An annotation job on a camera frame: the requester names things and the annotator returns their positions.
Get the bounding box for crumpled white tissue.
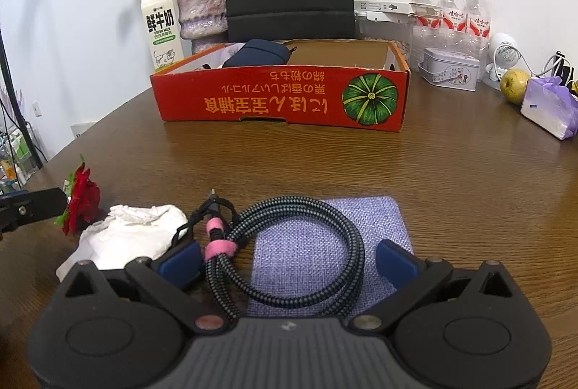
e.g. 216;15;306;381
56;204;189;281

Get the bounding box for red artificial flower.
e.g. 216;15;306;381
54;154;102;236

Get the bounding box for yellow pear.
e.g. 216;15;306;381
500;70;531;104

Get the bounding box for white printed tin box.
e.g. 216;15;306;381
418;47;482;92

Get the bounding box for white paper carton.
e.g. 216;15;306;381
354;0;445;17

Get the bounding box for white green milk carton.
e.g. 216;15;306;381
141;0;185;73

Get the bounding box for mottled purple ceramic vase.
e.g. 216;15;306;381
175;0;229;56

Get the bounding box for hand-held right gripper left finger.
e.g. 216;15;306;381
56;240;231;336

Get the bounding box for clear jar of oats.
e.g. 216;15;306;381
357;12;414;56

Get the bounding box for purple fabric mat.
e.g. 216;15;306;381
246;196;415;320

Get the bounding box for clear storage rack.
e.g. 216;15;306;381
0;118;46;193

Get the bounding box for white charging cables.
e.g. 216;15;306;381
539;52;578;79

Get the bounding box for white mini fan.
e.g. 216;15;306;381
482;33;520;85

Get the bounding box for purple tissue pack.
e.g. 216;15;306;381
519;75;578;141

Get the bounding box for red cardboard box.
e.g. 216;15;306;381
150;38;411;133

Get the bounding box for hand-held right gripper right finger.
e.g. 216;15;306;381
350;238;525;336

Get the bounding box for navy blue pouch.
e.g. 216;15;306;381
221;38;299;68

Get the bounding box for black braided cable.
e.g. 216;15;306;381
174;189;366;321

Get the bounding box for black light stand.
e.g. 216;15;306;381
0;32;47;173

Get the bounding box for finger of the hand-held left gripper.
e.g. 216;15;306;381
0;187;68;236

